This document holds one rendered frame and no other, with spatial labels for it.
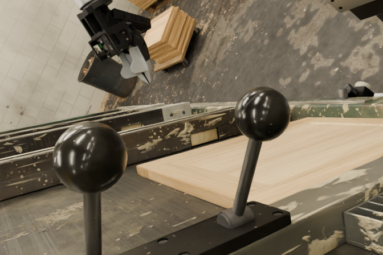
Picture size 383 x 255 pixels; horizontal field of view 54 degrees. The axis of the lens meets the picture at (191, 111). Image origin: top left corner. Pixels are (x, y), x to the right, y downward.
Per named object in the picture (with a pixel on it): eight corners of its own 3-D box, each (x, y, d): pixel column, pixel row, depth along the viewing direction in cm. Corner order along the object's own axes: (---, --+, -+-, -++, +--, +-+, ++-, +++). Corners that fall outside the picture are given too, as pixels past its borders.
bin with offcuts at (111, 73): (143, 66, 503) (100, 42, 473) (130, 100, 487) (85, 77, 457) (128, 73, 546) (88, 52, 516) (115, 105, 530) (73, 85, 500)
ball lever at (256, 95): (265, 237, 31) (309, 98, 24) (228, 255, 29) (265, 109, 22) (237, 207, 34) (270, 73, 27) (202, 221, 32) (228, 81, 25)
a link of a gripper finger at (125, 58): (130, 95, 87) (108, 61, 85) (145, 83, 92) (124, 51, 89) (138, 91, 85) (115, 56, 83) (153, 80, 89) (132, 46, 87)
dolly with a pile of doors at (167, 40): (205, 24, 398) (174, 3, 379) (191, 66, 382) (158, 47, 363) (175, 39, 449) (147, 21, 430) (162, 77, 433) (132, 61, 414)
